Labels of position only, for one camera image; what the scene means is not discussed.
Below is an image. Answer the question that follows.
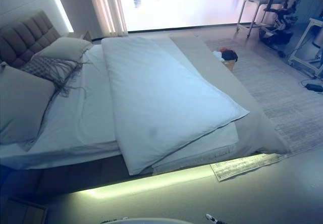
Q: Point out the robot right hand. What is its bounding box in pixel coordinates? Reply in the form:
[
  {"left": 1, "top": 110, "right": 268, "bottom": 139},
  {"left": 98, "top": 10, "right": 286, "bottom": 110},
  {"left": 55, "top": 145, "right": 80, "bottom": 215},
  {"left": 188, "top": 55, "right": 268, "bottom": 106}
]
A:
[{"left": 204, "top": 213, "right": 220, "bottom": 224}]

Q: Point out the white duvet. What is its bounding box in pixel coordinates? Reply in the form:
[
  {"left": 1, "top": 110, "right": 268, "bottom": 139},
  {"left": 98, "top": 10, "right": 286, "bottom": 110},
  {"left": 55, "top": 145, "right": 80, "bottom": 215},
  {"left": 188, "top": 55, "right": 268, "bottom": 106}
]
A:
[{"left": 100, "top": 36, "right": 250, "bottom": 176}]

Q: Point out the white fitted bed sheet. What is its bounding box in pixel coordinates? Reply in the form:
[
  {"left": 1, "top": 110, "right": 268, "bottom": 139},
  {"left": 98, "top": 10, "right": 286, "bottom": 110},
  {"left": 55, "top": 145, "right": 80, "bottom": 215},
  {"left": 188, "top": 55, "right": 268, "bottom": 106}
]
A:
[{"left": 0, "top": 43, "right": 124, "bottom": 171}]

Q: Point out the white bed mattress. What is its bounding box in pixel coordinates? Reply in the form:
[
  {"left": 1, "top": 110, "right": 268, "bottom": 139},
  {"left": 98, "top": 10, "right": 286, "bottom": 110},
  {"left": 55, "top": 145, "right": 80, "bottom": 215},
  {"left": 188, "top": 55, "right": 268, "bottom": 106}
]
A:
[{"left": 204, "top": 38, "right": 323, "bottom": 183}]

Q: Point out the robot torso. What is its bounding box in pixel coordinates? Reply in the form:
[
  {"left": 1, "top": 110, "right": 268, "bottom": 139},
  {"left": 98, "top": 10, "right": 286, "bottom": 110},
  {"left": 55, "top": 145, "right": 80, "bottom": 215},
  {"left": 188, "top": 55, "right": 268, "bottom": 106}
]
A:
[{"left": 126, "top": 217, "right": 189, "bottom": 224}]

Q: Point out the brown wooden cabinet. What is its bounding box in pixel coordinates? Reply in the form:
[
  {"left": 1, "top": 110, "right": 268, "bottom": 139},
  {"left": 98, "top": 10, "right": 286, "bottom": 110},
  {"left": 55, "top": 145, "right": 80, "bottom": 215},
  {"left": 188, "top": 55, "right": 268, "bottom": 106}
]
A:
[{"left": 6, "top": 196, "right": 48, "bottom": 224}]

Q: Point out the beige bedspread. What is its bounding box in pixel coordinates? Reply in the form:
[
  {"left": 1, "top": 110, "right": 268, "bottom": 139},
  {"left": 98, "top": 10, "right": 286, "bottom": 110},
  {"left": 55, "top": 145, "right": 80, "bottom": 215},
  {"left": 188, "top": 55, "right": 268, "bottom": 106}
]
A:
[{"left": 169, "top": 33, "right": 291, "bottom": 155}]

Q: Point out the large beige pillow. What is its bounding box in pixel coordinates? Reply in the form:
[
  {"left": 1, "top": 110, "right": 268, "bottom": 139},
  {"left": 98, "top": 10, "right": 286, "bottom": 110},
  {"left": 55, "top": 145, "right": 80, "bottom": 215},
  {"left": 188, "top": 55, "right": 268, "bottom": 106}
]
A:
[{"left": 0, "top": 62, "right": 57, "bottom": 145}]

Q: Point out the woven laundry basket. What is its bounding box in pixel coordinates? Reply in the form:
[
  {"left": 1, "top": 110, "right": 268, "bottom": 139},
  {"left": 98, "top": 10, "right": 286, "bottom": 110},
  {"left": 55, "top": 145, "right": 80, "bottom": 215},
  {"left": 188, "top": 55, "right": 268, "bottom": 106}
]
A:
[{"left": 222, "top": 59, "right": 237, "bottom": 71}]

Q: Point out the white garment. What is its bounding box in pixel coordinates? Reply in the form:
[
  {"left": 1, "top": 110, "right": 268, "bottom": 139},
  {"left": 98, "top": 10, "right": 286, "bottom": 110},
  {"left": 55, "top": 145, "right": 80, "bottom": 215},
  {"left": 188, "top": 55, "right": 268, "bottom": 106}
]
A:
[{"left": 211, "top": 50, "right": 224, "bottom": 62}]

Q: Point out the black garment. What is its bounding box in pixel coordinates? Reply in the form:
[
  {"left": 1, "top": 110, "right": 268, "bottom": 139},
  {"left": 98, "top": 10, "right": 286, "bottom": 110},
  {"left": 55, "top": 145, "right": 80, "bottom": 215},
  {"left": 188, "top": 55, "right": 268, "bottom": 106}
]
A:
[{"left": 221, "top": 49, "right": 238, "bottom": 62}]

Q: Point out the black power adapter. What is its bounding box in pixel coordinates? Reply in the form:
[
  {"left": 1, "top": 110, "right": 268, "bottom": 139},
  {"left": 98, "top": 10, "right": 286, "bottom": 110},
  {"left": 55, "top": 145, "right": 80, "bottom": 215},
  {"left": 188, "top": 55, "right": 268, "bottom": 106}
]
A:
[{"left": 305, "top": 83, "right": 323, "bottom": 93}]

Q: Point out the small beige pillow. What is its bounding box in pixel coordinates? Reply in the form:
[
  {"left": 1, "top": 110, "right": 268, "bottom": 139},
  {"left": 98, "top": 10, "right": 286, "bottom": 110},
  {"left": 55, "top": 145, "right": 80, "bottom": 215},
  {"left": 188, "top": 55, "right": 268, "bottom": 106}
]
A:
[{"left": 37, "top": 37, "right": 93, "bottom": 62}]

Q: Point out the light wooden nightstand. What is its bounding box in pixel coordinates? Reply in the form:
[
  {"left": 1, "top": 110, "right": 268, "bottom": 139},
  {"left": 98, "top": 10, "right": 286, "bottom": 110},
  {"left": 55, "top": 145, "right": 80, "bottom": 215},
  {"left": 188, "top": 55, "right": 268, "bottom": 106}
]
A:
[{"left": 67, "top": 31, "right": 91, "bottom": 42}]

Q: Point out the brown tufted headboard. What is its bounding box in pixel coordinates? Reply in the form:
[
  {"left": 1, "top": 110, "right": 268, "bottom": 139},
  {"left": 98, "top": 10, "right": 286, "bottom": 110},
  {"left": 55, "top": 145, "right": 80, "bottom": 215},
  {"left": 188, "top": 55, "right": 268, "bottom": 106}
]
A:
[{"left": 0, "top": 10, "right": 61, "bottom": 70}]

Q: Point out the sheer white curtain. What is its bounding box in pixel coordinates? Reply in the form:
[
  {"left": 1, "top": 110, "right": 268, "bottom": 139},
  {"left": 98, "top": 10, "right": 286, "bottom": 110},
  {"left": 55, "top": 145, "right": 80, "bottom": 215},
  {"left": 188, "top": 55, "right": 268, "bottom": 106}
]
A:
[{"left": 85, "top": 0, "right": 129, "bottom": 37}]

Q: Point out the large bright window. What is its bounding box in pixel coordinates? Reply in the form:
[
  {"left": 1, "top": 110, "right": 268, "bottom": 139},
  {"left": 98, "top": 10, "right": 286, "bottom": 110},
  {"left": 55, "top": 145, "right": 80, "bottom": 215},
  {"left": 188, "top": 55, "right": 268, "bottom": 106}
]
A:
[{"left": 116, "top": 0, "right": 268, "bottom": 32}]

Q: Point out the black wheeled machine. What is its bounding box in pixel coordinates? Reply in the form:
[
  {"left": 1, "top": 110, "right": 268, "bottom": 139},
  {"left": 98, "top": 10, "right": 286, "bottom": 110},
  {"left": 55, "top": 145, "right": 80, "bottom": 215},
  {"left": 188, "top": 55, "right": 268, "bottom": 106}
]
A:
[{"left": 258, "top": 0, "right": 306, "bottom": 58}]

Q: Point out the dark brown bed frame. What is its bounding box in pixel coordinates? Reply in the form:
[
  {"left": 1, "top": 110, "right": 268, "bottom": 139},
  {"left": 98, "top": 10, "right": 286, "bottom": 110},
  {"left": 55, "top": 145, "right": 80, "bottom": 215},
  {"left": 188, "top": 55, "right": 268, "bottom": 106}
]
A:
[{"left": 0, "top": 150, "right": 212, "bottom": 197}]

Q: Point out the white frame cart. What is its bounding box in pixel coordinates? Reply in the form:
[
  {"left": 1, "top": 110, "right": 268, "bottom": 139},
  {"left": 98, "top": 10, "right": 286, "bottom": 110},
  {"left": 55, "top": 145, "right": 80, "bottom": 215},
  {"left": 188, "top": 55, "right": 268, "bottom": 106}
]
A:
[{"left": 287, "top": 17, "right": 323, "bottom": 78}]

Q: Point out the wall light strip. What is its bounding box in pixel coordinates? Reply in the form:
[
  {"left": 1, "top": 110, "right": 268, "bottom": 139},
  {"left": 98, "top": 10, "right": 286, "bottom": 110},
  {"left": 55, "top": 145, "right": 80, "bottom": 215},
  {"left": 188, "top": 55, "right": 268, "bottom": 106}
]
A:
[{"left": 51, "top": 0, "right": 74, "bottom": 33}]

